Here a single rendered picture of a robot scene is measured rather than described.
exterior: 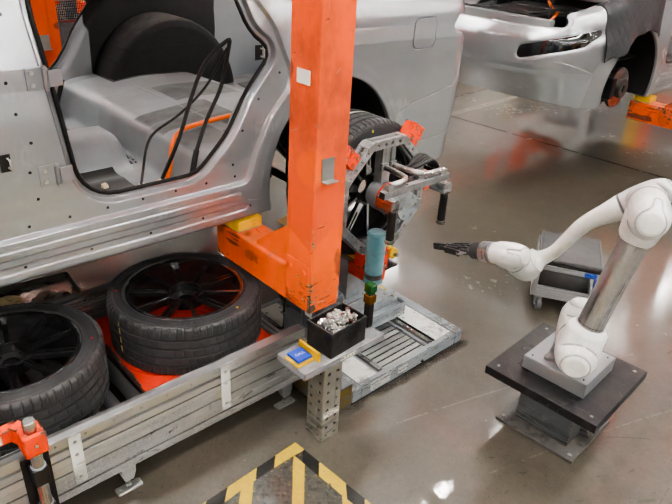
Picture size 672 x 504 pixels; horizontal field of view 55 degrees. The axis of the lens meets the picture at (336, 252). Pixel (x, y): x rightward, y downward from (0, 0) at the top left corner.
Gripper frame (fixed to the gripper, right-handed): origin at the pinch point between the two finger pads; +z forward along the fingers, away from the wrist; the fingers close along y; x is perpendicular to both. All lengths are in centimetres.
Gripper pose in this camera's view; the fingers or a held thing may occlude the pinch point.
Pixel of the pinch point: (440, 246)
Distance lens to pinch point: 286.3
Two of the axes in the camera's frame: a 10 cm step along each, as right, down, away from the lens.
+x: 1.4, 9.4, 3.0
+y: -6.8, 3.1, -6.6
